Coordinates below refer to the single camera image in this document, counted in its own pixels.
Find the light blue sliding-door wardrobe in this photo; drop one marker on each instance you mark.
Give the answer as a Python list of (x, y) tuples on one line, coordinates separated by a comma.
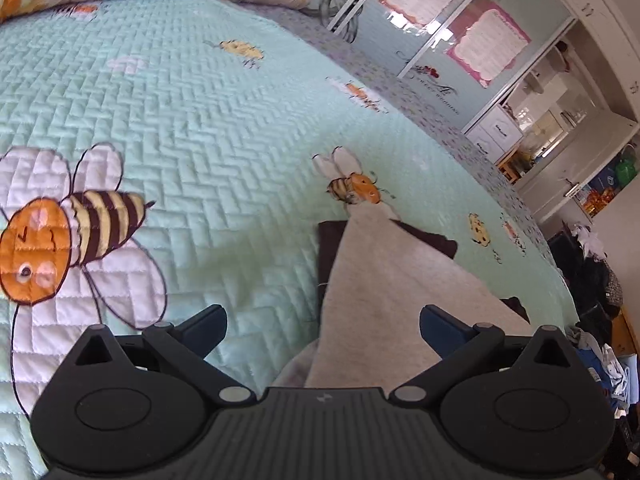
[(375, 30)]

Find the pile of dark clothes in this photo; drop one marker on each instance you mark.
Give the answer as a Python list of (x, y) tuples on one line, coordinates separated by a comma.
[(590, 270)]

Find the pink-bordered poster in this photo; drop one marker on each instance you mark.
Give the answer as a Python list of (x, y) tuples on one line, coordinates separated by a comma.
[(487, 40)]

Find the green bee-print quilt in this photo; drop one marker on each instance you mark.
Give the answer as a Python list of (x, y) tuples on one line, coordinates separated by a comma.
[(200, 135)]

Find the blue bag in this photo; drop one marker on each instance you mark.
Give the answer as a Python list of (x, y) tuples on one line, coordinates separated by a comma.
[(595, 365)]

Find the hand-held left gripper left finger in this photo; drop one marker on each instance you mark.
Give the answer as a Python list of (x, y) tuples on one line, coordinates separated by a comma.
[(205, 327)]

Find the orange wooden furniture piece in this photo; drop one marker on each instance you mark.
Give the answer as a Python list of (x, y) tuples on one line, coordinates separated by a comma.
[(627, 330)]

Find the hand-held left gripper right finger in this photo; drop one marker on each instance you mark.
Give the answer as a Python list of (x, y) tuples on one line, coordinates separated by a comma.
[(440, 327)]

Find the white drawer cabinet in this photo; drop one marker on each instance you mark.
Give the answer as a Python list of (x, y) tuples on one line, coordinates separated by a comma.
[(495, 135)]

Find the wooden chair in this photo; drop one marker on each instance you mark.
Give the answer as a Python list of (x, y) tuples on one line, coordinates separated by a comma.
[(515, 167)]

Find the beige and maroon hoodie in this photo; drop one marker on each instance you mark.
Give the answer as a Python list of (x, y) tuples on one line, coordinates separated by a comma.
[(400, 285)]

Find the stack of colourful boxes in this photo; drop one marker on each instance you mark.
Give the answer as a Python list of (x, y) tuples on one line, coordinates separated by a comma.
[(610, 180)]

